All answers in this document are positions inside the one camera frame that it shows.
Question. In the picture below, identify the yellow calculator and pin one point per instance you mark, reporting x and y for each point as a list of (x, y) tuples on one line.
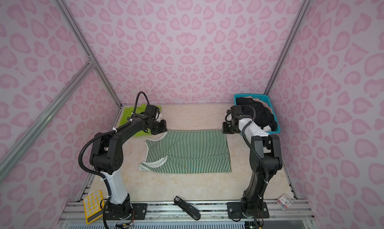
[(92, 206)]

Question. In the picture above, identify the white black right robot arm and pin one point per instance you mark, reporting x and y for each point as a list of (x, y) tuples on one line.
[(265, 161)]

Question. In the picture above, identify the black garment in basket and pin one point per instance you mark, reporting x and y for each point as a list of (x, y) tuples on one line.
[(261, 115)]

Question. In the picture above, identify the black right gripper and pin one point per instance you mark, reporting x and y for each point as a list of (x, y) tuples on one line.
[(224, 131)]

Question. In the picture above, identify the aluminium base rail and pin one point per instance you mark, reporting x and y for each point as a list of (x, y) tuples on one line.
[(218, 211)]

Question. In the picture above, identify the lime green shorts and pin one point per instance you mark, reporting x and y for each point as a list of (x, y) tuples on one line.
[(128, 112)]

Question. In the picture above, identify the black stapler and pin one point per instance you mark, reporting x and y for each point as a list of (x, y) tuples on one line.
[(187, 208)]

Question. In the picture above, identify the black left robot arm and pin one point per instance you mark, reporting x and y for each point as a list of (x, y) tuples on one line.
[(107, 158)]

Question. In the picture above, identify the green white striped shirt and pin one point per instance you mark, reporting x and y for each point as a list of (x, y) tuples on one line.
[(188, 152)]

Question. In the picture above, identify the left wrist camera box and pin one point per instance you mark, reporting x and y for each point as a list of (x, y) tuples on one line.
[(153, 112)]

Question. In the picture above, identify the aluminium frame corner post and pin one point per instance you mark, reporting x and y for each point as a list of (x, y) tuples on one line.
[(19, 149)]

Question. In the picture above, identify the small white red box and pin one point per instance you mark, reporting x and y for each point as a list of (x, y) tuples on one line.
[(284, 202)]

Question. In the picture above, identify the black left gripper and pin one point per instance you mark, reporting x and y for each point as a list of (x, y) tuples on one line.
[(164, 129)]

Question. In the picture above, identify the teal plastic laundry basket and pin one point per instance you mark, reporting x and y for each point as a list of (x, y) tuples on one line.
[(262, 98)]

